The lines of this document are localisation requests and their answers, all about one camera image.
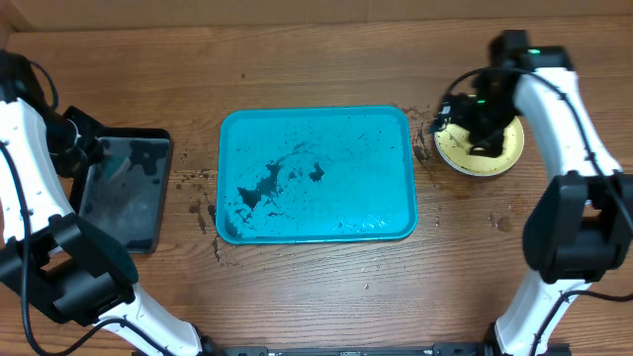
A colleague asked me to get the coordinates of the green rimmed plate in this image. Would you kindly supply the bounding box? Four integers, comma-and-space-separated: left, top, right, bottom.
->
433, 117, 525, 177

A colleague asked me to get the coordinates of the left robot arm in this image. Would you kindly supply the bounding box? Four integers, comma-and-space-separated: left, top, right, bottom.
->
1, 51, 219, 355

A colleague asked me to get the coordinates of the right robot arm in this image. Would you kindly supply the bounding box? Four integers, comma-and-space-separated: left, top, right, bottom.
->
428, 30, 632, 355

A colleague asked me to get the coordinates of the black rectangular water tray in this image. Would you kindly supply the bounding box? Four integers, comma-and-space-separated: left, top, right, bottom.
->
69, 128, 173, 253

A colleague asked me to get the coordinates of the teal plastic tray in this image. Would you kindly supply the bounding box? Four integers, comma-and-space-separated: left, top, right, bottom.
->
216, 106, 417, 244

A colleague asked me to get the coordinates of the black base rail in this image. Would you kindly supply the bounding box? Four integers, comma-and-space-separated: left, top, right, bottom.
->
217, 341, 573, 356

